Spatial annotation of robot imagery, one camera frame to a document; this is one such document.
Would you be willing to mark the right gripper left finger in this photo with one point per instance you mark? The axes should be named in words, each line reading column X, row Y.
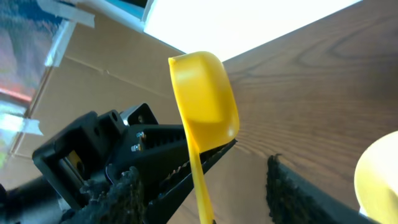
column 119, row 203

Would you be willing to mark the yellow measuring scoop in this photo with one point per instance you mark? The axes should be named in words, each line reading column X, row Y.
column 208, row 112

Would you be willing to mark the cardboard box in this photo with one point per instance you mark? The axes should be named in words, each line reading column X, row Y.
column 108, row 67

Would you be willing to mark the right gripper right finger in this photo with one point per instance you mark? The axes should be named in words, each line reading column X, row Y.
column 294, row 200

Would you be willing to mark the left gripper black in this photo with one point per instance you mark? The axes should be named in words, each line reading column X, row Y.
column 103, row 148

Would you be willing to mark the yellow bowl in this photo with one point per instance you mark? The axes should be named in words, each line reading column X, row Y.
column 375, row 179

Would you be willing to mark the white digital kitchen scale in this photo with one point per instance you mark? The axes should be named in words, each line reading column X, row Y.
column 363, row 213

